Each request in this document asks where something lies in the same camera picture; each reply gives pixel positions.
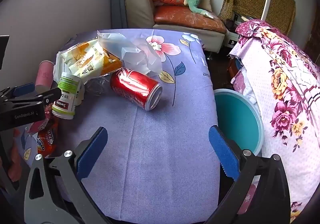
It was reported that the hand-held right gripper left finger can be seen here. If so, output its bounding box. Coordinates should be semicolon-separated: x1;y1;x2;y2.
24;127;113;224

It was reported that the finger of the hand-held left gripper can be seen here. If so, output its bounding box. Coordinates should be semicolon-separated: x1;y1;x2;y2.
0;87;62;115
0;83;37;101

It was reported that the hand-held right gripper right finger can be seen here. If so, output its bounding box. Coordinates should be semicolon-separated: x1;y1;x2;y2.
205;125;292;224

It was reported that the white supplement bottle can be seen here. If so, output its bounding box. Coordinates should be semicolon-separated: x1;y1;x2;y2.
52;72;85;120

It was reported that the orange snack packet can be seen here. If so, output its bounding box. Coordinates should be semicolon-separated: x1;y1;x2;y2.
26;112;59;157

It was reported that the teal trash bin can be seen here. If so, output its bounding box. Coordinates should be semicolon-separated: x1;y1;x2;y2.
214;88;265;156

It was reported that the clear crinkled plastic wrapper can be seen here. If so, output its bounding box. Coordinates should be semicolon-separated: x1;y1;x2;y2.
85;75;113;97

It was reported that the yellow white bread wrapper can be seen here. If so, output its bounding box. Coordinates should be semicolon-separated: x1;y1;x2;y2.
54;39;123;85

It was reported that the red soda can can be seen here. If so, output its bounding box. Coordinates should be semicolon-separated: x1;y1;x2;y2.
110;68;163;111

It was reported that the translucent plastic bag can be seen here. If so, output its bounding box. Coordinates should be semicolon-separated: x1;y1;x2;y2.
97;30;143;61
120;39;163;78

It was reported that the person's left hand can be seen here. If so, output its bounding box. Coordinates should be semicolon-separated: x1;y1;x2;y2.
7;148;24;182

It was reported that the purple floral tablecloth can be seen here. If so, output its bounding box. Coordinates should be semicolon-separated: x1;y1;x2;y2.
11;29;222;224

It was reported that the pink floral bedsheet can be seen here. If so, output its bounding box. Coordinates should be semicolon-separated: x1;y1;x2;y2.
229;20;320;224

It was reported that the mauve floral mattress cover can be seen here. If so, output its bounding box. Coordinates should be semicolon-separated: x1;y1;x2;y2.
230;67;255;105

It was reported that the white low cabinet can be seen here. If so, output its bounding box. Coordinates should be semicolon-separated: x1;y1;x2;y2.
224;32;240;48

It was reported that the beige sofa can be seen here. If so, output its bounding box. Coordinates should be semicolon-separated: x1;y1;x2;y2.
124;0;227;52

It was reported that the black media player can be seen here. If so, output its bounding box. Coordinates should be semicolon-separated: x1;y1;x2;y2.
226;12;253;32

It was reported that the orange sofa seat cushion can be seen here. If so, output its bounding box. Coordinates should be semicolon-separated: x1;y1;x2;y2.
153;5;227;32

